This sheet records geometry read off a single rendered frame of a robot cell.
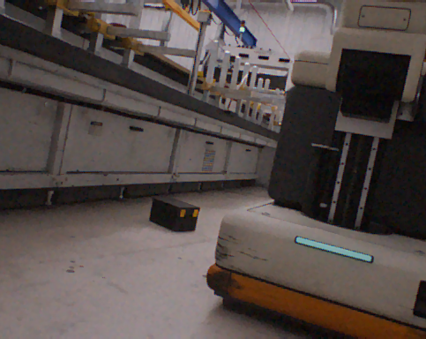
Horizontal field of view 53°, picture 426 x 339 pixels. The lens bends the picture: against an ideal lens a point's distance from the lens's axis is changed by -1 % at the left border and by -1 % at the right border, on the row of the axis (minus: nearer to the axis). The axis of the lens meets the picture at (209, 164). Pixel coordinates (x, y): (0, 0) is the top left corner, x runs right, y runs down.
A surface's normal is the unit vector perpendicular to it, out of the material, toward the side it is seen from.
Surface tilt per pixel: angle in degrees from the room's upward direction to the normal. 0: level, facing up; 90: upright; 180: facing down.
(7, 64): 90
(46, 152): 90
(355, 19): 98
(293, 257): 90
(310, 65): 90
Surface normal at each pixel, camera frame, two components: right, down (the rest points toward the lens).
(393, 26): -0.39, 0.12
